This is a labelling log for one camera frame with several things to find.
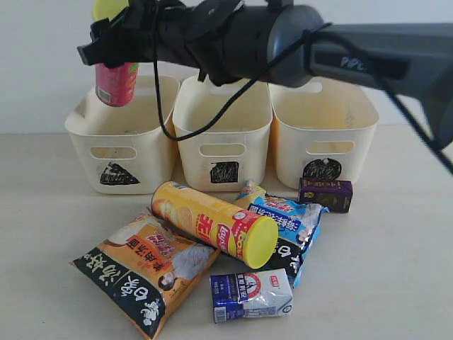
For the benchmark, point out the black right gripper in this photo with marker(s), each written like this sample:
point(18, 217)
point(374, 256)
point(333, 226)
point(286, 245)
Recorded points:
point(124, 31)

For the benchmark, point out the cream bin with triangle mark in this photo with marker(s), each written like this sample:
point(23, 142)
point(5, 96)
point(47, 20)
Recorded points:
point(122, 149)

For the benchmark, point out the yellow Lays chips can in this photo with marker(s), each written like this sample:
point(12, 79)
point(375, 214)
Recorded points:
point(238, 232)

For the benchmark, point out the cream bin with circle mark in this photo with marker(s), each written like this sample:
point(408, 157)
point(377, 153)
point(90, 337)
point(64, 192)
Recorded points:
point(322, 129)

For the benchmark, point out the cream bin with square mark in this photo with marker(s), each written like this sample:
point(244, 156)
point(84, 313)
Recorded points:
point(234, 150)

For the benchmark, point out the purple drink carton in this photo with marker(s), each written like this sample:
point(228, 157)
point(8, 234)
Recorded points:
point(336, 195)

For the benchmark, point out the blue white milk carton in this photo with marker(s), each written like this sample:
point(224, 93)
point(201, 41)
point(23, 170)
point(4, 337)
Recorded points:
point(251, 295)

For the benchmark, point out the pink chips can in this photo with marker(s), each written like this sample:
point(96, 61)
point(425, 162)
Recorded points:
point(114, 87)

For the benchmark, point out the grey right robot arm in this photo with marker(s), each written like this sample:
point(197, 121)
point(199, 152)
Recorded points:
point(280, 42)

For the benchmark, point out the orange instant noodle bag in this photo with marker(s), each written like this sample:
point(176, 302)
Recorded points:
point(147, 269)

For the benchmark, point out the blue instant noodle bag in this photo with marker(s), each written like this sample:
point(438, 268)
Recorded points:
point(298, 226)

